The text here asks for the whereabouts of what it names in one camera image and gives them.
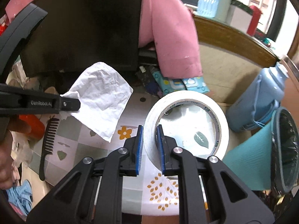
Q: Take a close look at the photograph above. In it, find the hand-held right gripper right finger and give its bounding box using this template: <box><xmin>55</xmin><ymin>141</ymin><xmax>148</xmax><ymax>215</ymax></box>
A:
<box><xmin>156</xmin><ymin>124</ymin><xmax>275</xmax><ymax>224</ymax></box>

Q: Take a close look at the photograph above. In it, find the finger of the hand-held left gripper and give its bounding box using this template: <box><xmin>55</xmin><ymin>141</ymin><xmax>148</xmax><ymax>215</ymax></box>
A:
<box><xmin>0</xmin><ymin>93</ymin><xmax>81</xmax><ymax>115</ymax></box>
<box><xmin>0</xmin><ymin>83</ymin><xmax>62</xmax><ymax>97</ymax></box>

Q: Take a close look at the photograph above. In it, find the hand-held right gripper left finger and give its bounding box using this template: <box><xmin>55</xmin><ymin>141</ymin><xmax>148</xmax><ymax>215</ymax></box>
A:
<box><xmin>26</xmin><ymin>125</ymin><xmax>144</xmax><ymax>224</ymax></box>

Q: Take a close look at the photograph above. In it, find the white tape roll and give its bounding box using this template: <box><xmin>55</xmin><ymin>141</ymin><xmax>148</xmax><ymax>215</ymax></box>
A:
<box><xmin>143</xmin><ymin>91</ymin><xmax>229</xmax><ymax>180</ymax></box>

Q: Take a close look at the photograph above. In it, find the white paper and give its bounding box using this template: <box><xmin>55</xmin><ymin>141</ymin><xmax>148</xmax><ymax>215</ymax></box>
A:
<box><xmin>59</xmin><ymin>62</ymin><xmax>134</xmax><ymax>143</ymax></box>

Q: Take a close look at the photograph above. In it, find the teal bin with black bag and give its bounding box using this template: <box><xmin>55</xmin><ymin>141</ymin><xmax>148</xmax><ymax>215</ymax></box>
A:
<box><xmin>222</xmin><ymin>106</ymin><xmax>299</xmax><ymax>194</ymax></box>

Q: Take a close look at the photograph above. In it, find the person's left hand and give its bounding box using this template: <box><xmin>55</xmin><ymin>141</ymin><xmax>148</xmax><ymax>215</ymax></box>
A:
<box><xmin>0</xmin><ymin>131</ymin><xmax>15</xmax><ymax>189</ymax></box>

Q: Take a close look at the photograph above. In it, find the red dotted cloth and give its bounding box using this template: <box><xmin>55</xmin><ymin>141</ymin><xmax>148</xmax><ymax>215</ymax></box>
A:
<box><xmin>0</xmin><ymin>16</ymin><xmax>10</xmax><ymax>36</ymax></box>

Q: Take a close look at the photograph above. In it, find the red plastic cup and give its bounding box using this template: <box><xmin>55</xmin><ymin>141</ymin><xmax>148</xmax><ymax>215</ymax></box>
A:
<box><xmin>19</xmin><ymin>114</ymin><xmax>45</xmax><ymax>141</ymax></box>

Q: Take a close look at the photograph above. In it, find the black wide-tooth comb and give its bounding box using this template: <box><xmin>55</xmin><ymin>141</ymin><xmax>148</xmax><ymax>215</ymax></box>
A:
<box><xmin>38</xmin><ymin>118</ymin><xmax>60</xmax><ymax>181</ymax></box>

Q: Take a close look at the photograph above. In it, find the patterned plastic tablecloth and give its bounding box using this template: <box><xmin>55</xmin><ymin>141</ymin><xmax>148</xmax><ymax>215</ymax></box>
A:
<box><xmin>44</xmin><ymin>91</ymin><xmax>234</xmax><ymax>216</ymax></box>

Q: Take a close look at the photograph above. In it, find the clear plastic bag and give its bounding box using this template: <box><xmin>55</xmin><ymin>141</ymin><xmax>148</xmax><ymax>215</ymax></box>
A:
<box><xmin>12</xmin><ymin>133</ymin><xmax>33</xmax><ymax>165</ymax></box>

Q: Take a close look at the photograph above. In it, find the black curved computer monitor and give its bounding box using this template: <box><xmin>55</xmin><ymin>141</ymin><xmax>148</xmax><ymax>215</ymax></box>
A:
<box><xmin>19</xmin><ymin>0</ymin><xmax>144</xmax><ymax>77</ymax></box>

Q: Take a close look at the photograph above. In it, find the blue wet wipes pack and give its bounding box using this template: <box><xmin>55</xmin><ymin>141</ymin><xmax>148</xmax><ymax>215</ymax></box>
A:
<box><xmin>152</xmin><ymin>71</ymin><xmax>186</xmax><ymax>92</ymax></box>
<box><xmin>183</xmin><ymin>77</ymin><xmax>211</xmax><ymax>92</ymax></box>

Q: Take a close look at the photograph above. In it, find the black electronic device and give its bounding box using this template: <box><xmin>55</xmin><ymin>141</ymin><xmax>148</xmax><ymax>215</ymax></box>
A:
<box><xmin>137</xmin><ymin>47</ymin><xmax>161</xmax><ymax>94</ymax></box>

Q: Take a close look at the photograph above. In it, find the light blue cloth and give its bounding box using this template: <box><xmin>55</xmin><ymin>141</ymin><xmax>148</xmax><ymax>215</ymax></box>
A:
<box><xmin>6</xmin><ymin>180</ymin><xmax>33</xmax><ymax>216</ymax></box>

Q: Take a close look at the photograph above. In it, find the light blue thermos jug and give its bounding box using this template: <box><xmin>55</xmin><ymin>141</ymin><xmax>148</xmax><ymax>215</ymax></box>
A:
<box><xmin>225</xmin><ymin>62</ymin><xmax>290</xmax><ymax>132</ymax></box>

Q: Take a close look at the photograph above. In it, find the pink cloth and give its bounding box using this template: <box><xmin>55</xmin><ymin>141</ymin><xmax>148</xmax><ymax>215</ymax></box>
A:
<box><xmin>5</xmin><ymin>0</ymin><xmax>204</xmax><ymax>78</ymax></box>

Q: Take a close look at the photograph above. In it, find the brown cabinet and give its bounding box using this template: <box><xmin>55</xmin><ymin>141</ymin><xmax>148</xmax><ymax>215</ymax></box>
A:
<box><xmin>280</xmin><ymin>56</ymin><xmax>299</xmax><ymax>108</ymax></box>

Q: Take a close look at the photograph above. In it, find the white cardboard box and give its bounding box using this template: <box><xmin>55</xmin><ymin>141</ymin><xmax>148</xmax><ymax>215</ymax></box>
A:
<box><xmin>228</xmin><ymin>1</ymin><xmax>253</xmax><ymax>32</ymax></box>

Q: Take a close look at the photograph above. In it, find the blue ribbed plastic bottle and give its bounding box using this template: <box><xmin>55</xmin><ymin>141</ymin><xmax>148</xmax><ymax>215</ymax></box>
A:
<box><xmin>197</xmin><ymin>0</ymin><xmax>222</xmax><ymax>18</ymax></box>

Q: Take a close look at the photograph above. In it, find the red thermos flask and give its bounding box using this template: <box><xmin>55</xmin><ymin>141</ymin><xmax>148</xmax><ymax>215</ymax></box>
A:
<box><xmin>246</xmin><ymin>5</ymin><xmax>262</xmax><ymax>35</ymax></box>

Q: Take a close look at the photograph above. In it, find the tall white tumbler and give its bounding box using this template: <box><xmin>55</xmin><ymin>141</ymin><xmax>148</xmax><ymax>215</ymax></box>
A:
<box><xmin>215</xmin><ymin>0</ymin><xmax>235</xmax><ymax>20</ymax></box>

